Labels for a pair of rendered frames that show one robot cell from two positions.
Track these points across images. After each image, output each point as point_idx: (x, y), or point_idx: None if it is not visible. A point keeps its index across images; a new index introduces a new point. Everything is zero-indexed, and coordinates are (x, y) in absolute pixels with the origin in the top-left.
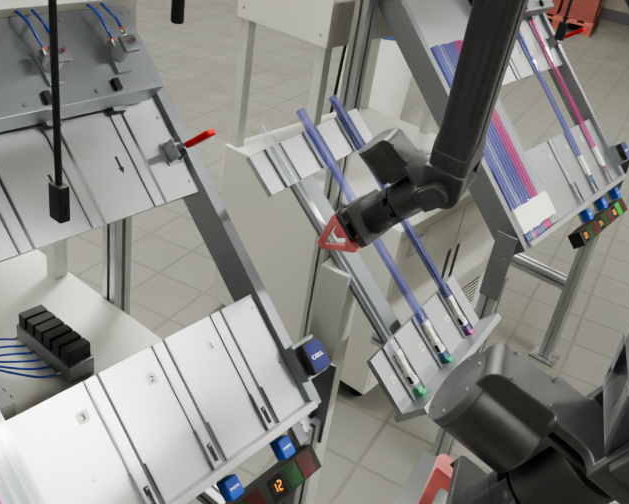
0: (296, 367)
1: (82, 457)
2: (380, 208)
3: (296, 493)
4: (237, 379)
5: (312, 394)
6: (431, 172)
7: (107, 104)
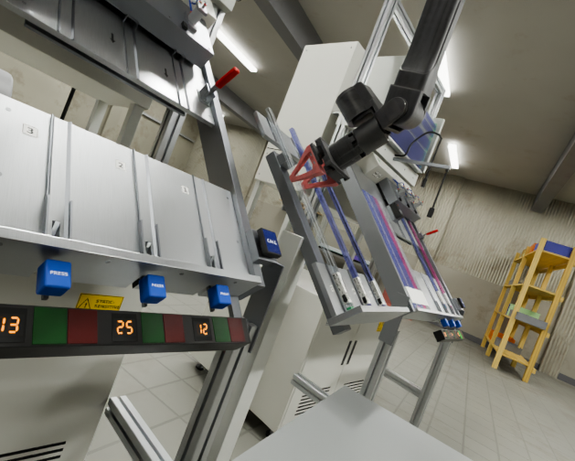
0: (250, 248)
1: (2, 150)
2: (346, 139)
3: (213, 405)
4: (197, 224)
5: (259, 275)
6: (394, 90)
7: (173, 38)
